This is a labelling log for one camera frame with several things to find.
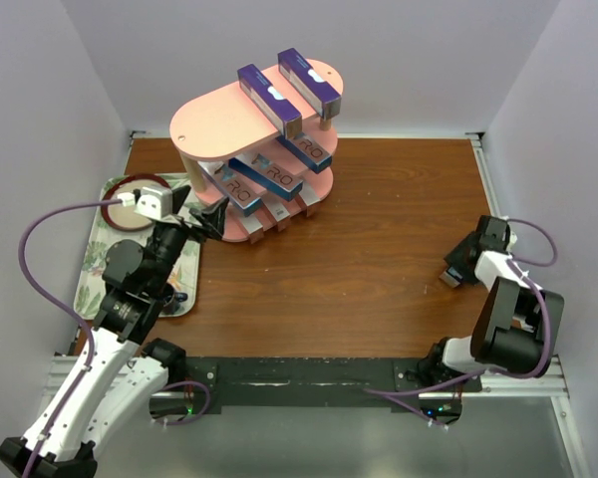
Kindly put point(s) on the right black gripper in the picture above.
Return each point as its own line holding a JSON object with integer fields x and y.
{"x": 460, "y": 256}

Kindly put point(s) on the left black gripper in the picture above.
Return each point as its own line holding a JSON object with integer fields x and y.
{"x": 183, "y": 222}

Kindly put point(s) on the blue toothpaste box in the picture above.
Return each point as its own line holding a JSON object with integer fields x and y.
{"x": 267, "y": 173}
{"x": 305, "y": 148}
{"x": 228, "y": 182}

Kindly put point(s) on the purple toothpaste box edge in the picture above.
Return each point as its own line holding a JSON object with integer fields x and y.
{"x": 451, "y": 277}

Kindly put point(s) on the purple toothpaste box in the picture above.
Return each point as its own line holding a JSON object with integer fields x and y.
{"x": 277, "y": 109}
{"x": 314, "y": 89}

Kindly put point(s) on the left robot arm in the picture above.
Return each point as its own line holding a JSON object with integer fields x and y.
{"x": 118, "y": 370}

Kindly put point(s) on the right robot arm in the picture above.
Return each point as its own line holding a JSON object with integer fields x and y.
{"x": 516, "y": 330}

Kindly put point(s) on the pink three-tier shelf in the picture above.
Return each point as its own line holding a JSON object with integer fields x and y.
{"x": 222, "y": 124}

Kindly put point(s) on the floral serving tray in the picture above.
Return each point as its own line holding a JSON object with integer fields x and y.
{"x": 91, "y": 287}

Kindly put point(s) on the dark red rimmed plate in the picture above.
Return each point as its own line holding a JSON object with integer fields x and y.
{"x": 124, "y": 218}

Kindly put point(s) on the dark mug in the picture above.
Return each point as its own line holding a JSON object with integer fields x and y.
{"x": 179, "y": 297}

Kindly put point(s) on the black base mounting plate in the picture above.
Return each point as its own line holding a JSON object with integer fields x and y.
{"x": 398, "y": 384}

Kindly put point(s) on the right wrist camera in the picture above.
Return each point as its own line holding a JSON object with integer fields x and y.
{"x": 511, "y": 237}

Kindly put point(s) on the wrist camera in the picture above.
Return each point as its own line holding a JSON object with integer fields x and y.
{"x": 511, "y": 237}
{"x": 154, "y": 202}

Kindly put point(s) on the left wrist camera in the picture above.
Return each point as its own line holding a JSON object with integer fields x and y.
{"x": 154, "y": 202}

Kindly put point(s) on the aluminium frame rail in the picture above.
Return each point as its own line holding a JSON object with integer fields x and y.
{"x": 538, "y": 176}

